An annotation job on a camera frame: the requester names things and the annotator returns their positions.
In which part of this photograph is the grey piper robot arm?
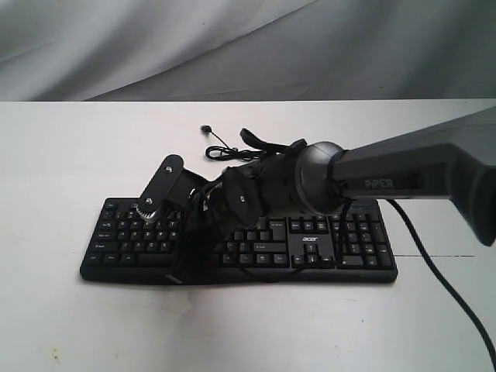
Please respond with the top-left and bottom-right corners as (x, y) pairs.
(167, 108), (495, 284)

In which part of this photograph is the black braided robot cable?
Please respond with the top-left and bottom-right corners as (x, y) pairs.
(232, 127), (496, 363)

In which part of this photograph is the black acer keyboard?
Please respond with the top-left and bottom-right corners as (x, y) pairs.
(80, 198), (398, 285)

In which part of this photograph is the black keyboard usb cable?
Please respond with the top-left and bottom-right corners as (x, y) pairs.
(199, 124), (268, 162)

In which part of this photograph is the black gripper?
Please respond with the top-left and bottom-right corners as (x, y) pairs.
(166, 170), (229, 285)

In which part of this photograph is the grey backdrop cloth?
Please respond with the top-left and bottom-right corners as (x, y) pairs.
(1, 1), (495, 102)

